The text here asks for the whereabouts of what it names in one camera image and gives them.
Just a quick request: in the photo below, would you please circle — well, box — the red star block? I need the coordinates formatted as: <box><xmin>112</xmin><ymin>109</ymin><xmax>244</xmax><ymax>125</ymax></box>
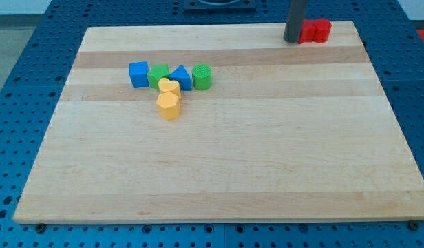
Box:
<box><xmin>298</xmin><ymin>19</ymin><xmax>316</xmax><ymax>44</ymax></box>

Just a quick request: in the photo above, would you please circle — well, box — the blue triangle block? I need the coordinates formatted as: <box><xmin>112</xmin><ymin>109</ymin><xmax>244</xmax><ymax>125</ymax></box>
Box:
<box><xmin>169</xmin><ymin>65</ymin><xmax>193</xmax><ymax>91</ymax></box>

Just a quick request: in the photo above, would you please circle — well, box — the yellow hexagon block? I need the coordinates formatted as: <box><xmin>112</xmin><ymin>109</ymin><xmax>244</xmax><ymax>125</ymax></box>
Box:
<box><xmin>156</xmin><ymin>92</ymin><xmax>180</xmax><ymax>120</ymax></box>

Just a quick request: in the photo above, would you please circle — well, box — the black bolt front right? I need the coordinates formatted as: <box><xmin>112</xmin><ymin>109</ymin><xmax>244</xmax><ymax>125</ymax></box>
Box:
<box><xmin>408</xmin><ymin>220</ymin><xmax>420</xmax><ymax>231</ymax></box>

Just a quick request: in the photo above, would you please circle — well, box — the black bolt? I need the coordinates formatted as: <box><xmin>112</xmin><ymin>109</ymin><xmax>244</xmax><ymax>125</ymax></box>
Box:
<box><xmin>34</xmin><ymin>224</ymin><xmax>47</xmax><ymax>234</ymax></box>
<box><xmin>408</xmin><ymin>220</ymin><xmax>420</xmax><ymax>231</ymax></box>

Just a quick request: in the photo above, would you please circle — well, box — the red rounded block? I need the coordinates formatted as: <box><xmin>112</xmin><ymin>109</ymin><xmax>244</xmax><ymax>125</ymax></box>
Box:
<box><xmin>313</xmin><ymin>19</ymin><xmax>332</xmax><ymax>43</ymax></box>

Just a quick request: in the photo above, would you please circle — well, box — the green cylinder block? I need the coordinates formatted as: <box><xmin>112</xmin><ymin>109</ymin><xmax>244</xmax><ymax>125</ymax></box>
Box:
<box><xmin>191</xmin><ymin>64</ymin><xmax>212</xmax><ymax>90</ymax></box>

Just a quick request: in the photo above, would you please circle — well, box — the black bolt front left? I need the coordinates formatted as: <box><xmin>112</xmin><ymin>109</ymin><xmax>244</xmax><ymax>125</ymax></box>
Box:
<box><xmin>34</xmin><ymin>224</ymin><xmax>47</xmax><ymax>234</ymax></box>

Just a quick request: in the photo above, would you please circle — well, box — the blue cube block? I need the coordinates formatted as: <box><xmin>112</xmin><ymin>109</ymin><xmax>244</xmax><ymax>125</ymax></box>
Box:
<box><xmin>129</xmin><ymin>61</ymin><xmax>149</xmax><ymax>88</ymax></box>

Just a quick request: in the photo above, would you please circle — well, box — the yellow heart block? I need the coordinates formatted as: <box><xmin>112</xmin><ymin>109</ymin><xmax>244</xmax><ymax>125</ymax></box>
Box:
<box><xmin>158</xmin><ymin>78</ymin><xmax>182</xmax><ymax>99</ymax></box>

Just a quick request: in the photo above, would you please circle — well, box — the green star block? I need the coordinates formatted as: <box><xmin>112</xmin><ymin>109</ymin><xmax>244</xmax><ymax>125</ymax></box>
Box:
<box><xmin>147</xmin><ymin>64</ymin><xmax>170</xmax><ymax>90</ymax></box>

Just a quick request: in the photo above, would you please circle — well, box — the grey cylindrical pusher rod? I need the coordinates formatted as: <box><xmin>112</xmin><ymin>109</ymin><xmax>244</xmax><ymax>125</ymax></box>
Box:
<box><xmin>283</xmin><ymin>0</ymin><xmax>308</xmax><ymax>43</ymax></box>

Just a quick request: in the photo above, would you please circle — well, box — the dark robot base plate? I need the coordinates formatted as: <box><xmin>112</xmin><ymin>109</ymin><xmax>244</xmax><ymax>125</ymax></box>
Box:
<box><xmin>182</xmin><ymin>0</ymin><xmax>257</xmax><ymax>13</ymax></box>

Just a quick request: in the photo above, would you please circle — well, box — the light wooden board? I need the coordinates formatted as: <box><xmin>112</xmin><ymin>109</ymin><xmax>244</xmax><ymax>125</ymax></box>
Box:
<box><xmin>13</xmin><ymin>21</ymin><xmax>424</xmax><ymax>224</ymax></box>

